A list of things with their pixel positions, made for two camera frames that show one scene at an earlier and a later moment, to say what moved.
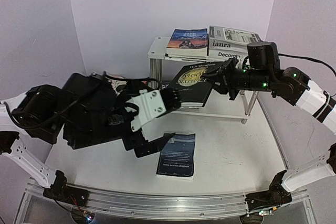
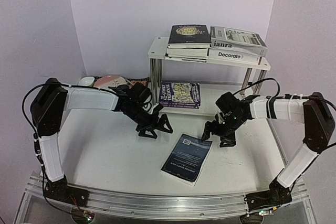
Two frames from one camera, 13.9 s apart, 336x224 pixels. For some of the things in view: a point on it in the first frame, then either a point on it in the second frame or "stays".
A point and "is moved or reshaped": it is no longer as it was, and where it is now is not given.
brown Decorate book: (223, 55) stays
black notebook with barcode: (186, 81) to (188, 36)
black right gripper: (227, 76) to (219, 130)
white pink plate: (115, 83) stays
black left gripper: (149, 149) to (161, 126)
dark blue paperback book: (176, 160) is moved or reshaped
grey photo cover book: (226, 39) stays
